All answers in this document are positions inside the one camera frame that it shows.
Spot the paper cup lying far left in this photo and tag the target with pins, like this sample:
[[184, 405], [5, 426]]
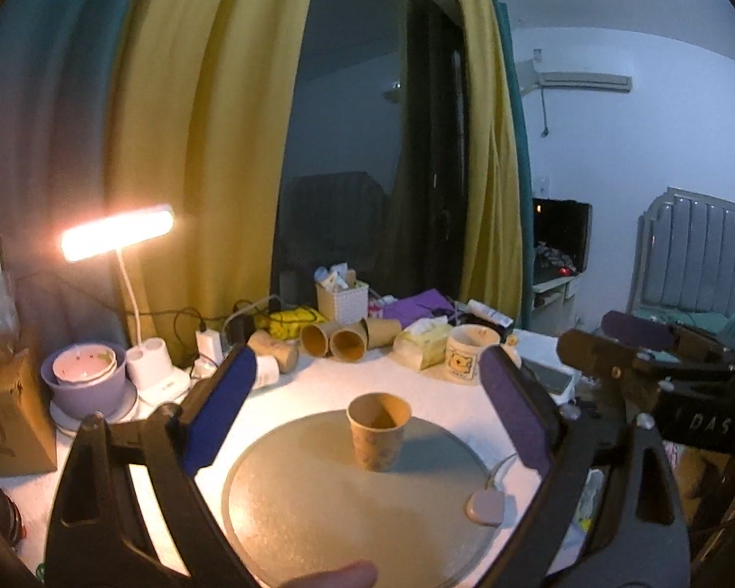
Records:
[[285, 354]]

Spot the white desk lamp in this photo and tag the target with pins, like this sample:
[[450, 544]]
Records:
[[148, 362]]

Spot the brown cardboard box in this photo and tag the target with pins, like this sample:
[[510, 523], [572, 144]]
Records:
[[27, 434]]

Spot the white radiator heater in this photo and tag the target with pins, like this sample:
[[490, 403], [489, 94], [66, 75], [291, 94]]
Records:
[[685, 254]]

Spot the yellow bear ceramic mug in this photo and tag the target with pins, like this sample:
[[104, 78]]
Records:
[[465, 344]]

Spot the yellow curtain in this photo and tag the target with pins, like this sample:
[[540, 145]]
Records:
[[492, 270], [200, 120]]

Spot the yellow curtain left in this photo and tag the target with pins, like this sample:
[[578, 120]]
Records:
[[200, 120]]

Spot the yellow curtain right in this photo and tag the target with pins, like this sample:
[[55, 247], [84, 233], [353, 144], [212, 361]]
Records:
[[492, 270]]

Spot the yellow tissue pack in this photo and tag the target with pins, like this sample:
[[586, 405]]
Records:
[[422, 345]]

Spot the brown paper cup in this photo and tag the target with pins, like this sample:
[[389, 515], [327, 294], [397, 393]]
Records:
[[377, 426]]

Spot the round grey glass plate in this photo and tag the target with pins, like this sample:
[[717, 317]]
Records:
[[297, 503]]

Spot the purple cloth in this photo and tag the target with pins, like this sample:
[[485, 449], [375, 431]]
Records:
[[426, 305]]

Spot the paper cup lying right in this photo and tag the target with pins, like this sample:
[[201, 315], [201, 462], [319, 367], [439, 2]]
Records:
[[381, 331]]

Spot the white power adapter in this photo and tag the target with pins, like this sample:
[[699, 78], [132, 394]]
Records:
[[208, 342]]

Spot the purple bowl with white insert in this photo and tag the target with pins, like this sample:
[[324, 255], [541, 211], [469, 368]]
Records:
[[86, 378]]

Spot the white woven basket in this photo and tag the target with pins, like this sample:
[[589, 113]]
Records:
[[346, 306]]

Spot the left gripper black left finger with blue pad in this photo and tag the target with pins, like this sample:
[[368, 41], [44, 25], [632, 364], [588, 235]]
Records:
[[97, 535]]

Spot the yellow black pouch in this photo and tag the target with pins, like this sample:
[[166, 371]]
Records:
[[287, 325]]

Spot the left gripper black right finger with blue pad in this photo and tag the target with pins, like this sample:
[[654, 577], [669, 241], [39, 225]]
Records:
[[638, 537]]

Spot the dark monitor on shelf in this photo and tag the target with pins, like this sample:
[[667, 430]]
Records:
[[562, 230]]

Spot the white air conditioner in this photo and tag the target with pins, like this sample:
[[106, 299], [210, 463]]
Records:
[[530, 78]]

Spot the fingertip at bottom edge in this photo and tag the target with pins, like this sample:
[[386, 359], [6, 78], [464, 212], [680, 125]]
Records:
[[362, 574]]

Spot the small white charger puck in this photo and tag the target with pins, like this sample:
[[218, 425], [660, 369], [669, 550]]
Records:
[[486, 507]]

